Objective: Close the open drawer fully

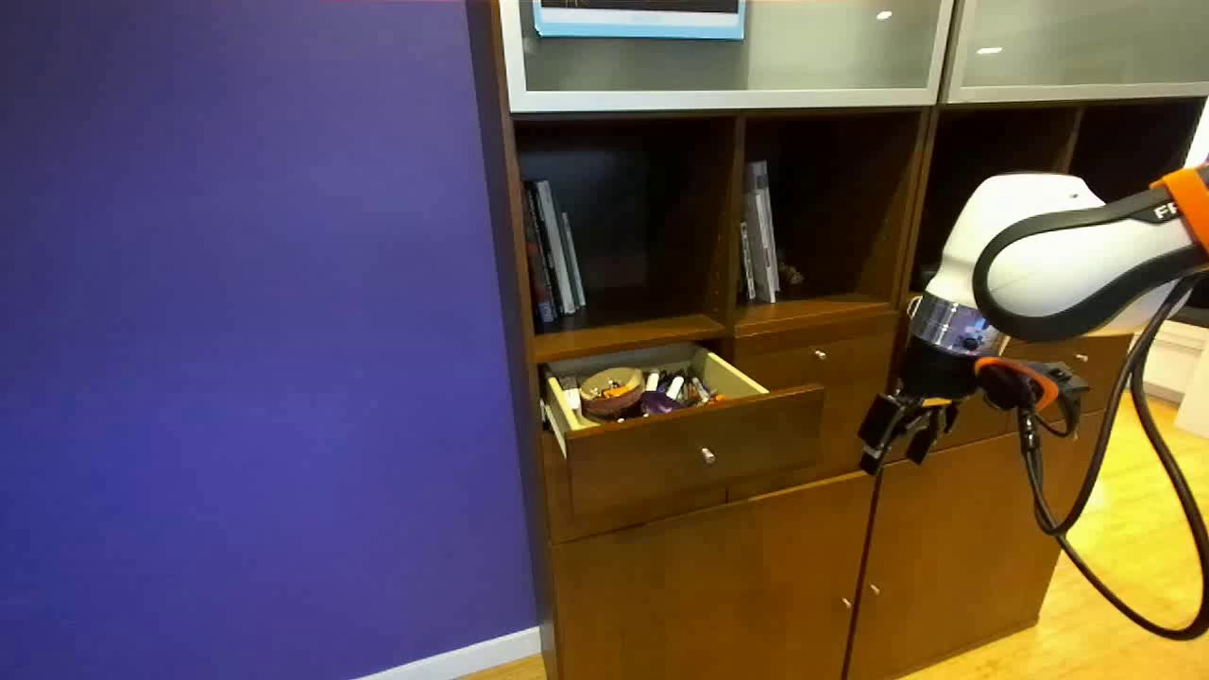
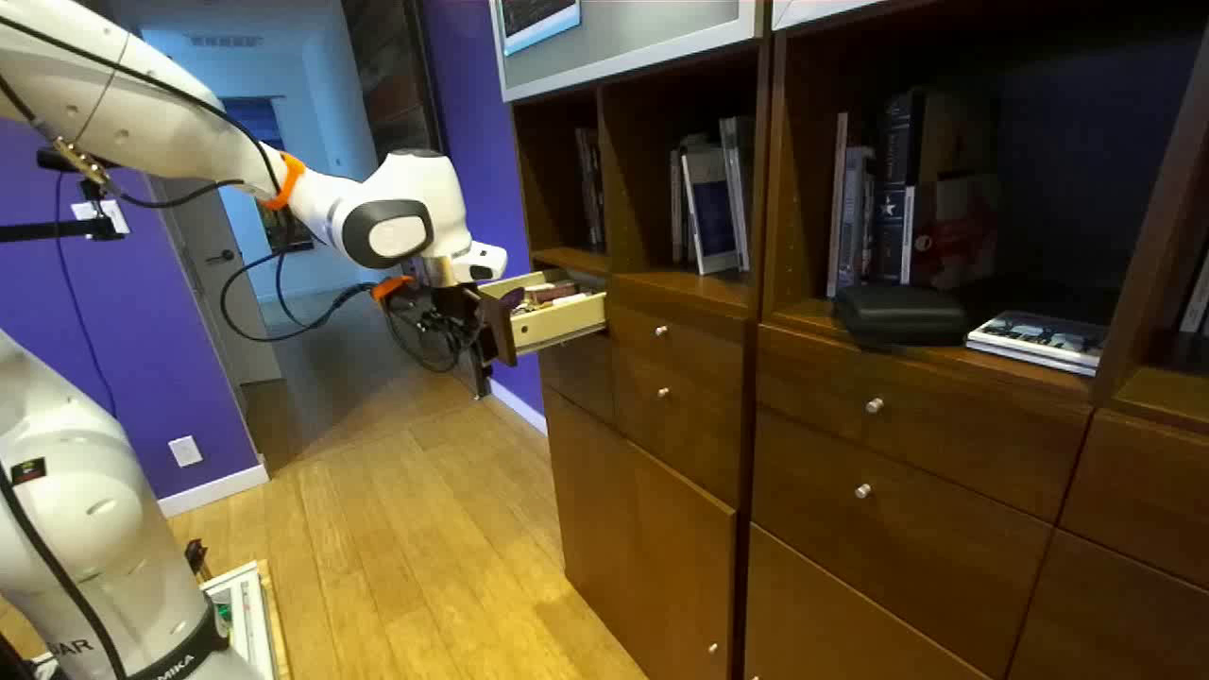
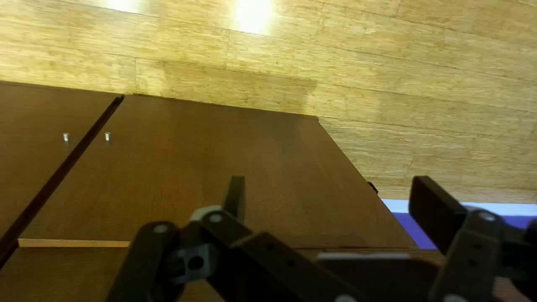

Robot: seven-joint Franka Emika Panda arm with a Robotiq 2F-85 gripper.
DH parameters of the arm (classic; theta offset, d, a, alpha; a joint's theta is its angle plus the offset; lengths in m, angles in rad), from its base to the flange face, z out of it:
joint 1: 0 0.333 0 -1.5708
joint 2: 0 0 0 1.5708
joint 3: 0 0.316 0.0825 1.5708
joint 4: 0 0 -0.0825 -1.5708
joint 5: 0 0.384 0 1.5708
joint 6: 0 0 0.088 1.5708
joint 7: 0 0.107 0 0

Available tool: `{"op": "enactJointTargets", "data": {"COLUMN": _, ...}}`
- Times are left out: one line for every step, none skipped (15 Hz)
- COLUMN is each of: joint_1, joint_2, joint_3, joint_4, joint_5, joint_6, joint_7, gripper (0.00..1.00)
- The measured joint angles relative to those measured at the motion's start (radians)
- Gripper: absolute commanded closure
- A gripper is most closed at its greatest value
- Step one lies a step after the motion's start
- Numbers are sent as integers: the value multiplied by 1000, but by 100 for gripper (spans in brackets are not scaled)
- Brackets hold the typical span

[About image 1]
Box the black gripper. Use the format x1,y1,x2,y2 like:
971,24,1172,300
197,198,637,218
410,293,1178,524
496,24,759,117
859,339,976,471

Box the wooden drawer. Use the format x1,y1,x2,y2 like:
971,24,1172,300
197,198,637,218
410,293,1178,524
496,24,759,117
540,345,823,538

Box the blue framed picture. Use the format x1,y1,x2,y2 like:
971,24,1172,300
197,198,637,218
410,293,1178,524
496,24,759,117
527,0,746,42

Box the books in middle shelf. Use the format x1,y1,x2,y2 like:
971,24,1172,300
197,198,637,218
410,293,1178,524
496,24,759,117
740,160,779,303

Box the books in left shelf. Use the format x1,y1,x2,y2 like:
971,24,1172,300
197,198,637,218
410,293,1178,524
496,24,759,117
525,178,590,329

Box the books in shelf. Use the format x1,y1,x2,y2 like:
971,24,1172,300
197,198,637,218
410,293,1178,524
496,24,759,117
525,178,590,329
740,160,779,303

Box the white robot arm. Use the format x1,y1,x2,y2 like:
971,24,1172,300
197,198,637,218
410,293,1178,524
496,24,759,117
859,167,1209,471

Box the wooden shelf cabinet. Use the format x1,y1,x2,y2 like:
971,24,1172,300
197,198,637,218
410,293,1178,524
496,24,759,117
479,0,1204,680

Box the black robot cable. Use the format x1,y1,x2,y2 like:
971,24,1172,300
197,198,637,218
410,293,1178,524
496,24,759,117
1013,267,1209,644

